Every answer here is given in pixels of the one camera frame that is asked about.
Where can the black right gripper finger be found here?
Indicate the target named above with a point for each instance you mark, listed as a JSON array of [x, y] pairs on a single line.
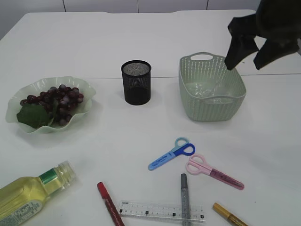
[[243, 30], [271, 51]]

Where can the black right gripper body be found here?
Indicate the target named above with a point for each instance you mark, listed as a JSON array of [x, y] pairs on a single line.
[[279, 22]]

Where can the clear plastic sheet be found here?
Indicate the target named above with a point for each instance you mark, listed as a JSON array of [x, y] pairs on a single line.
[[209, 92]]

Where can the blue safety scissors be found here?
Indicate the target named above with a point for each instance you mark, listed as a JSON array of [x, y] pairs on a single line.
[[182, 146]]

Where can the pink safety scissors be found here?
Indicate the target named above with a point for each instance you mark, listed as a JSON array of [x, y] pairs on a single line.
[[197, 164]]

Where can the purple artificial grape bunch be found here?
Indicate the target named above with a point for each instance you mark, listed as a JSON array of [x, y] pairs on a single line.
[[53, 106]]

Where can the yellow tea bottle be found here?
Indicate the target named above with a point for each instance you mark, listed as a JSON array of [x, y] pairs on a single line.
[[25, 197]]

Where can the green woven plastic basket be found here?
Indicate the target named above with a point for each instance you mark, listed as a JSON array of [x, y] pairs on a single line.
[[209, 70]]

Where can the black mesh pen cup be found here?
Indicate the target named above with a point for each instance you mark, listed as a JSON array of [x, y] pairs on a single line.
[[136, 78]]

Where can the clear plastic ruler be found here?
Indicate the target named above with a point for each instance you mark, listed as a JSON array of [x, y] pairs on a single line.
[[162, 212]]

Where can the pale green wavy plate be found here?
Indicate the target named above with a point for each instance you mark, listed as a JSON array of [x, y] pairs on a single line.
[[43, 85]]

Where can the silver glitter marker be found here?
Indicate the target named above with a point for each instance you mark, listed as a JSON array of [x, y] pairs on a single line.
[[185, 200]]

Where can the gold marker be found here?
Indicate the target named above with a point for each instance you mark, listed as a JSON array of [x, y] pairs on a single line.
[[232, 219]]

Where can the red marker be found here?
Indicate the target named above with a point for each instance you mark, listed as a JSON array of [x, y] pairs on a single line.
[[109, 205]]

